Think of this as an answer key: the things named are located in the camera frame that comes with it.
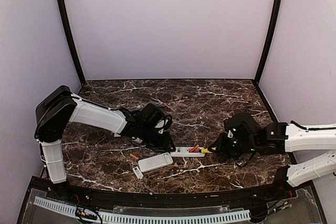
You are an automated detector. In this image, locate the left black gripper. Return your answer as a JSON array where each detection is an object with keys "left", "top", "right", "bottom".
[{"left": 139, "top": 124, "right": 176, "bottom": 152}]

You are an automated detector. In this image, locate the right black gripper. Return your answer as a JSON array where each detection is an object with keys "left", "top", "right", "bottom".
[{"left": 208, "top": 131, "right": 258, "bottom": 160}]

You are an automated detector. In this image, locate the yellow handled screwdriver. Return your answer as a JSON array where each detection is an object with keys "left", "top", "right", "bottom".
[{"left": 199, "top": 147, "right": 216, "bottom": 154}]

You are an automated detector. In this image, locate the white remote control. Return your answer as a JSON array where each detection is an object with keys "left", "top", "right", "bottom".
[
  {"left": 170, "top": 147, "right": 206, "bottom": 157},
  {"left": 138, "top": 153, "right": 173, "bottom": 173}
]

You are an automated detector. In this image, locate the white battery compartment cover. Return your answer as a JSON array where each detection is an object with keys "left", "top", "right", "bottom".
[{"left": 132, "top": 166, "right": 144, "bottom": 179}]

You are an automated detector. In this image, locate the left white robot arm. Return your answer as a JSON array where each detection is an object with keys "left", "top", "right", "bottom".
[{"left": 34, "top": 86, "right": 176, "bottom": 201}]

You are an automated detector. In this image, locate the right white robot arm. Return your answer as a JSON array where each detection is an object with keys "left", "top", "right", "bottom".
[{"left": 207, "top": 113, "right": 335, "bottom": 200}]

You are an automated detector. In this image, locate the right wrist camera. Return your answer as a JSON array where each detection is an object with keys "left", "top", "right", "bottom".
[{"left": 227, "top": 129, "right": 236, "bottom": 138}]

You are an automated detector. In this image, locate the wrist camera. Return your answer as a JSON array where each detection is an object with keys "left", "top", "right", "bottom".
[
  {"left": 155, "top": 115, "right": 173, "bottom": 134},
  {"left": 227, "top": 129, "right": 236, "bottom": 138}
]

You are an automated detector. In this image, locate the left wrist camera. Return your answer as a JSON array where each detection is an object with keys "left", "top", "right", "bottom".
[{"left": 155, "top": 115, "right": 173, "bottom": 134}]

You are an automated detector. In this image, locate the black front table rail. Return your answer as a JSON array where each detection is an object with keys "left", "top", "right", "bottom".
[{"left": 47, "top": 182, "right": 295, "bottom": 210}]

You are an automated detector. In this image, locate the white slotted cable duct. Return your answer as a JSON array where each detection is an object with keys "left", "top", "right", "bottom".
[{"left": 34, "top": 196, "right": 251, "bottom": 223}]

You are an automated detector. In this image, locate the right black frame post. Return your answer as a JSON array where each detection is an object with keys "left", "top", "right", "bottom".
[{"left": 253, "top": 0, "right": 281, "bottom": 88}]

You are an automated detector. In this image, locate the black frame post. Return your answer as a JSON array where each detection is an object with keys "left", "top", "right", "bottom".
[
  {"left": 57, "top": 0, "right": 86, "bottom": 86},
  {"left": 253, "top": 0, "right": 281, "bottom": 88}
]

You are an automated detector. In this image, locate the left black frame post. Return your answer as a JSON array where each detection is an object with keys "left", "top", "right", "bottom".
[{"left": 57, "top": 0, "right": 86, "bottom": 86}]

